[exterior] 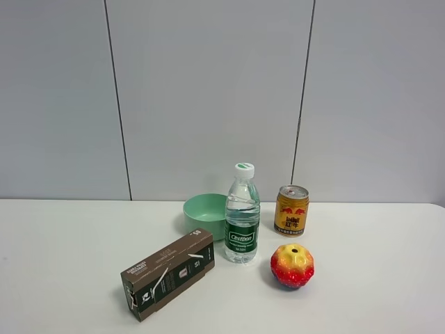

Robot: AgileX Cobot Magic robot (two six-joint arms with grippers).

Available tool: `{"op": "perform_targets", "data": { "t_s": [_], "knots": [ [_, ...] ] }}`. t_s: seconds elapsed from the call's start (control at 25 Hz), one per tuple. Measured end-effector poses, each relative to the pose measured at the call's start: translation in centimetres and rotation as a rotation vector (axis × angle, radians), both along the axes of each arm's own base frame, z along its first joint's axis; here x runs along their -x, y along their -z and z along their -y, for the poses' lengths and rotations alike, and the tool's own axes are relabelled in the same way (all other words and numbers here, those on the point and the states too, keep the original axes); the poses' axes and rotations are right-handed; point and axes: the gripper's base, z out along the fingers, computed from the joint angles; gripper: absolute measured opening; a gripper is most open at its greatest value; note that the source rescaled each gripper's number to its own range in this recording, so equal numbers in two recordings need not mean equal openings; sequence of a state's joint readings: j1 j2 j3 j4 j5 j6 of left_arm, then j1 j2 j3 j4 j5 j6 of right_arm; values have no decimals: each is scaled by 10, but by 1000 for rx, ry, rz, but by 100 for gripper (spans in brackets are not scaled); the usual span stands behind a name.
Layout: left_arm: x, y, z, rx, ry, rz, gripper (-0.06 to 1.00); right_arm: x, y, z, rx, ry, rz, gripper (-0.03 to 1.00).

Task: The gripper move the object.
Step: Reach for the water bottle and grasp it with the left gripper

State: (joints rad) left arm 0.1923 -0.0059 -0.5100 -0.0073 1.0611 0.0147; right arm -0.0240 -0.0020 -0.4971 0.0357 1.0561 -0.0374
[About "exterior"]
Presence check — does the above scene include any clear plastic water bottle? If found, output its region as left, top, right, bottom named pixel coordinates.
left=225, top=162, right=261, bottom=264

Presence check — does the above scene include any green plastic bowl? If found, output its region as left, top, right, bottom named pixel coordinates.
left=183, top=193, right=227, bottom=241

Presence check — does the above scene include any gold energy drink can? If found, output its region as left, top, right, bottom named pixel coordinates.
left=274, top=185, right=309, bottom=237

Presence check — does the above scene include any brown cardboard box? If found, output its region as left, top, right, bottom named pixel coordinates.
left=120, top=228, right=215, bottom=322

